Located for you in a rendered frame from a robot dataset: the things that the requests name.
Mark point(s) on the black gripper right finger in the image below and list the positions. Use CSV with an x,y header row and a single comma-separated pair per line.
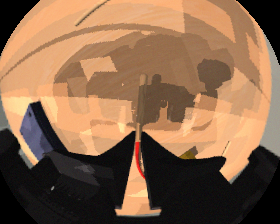
x,y
164,171

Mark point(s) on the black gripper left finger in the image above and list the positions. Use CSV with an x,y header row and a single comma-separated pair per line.
x,y
110,169

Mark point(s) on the small yellow block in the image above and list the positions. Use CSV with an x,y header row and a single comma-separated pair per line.
x,y
188,155

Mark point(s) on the red string with thin wooden stick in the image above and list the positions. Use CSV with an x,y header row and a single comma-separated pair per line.
x,y
140,117

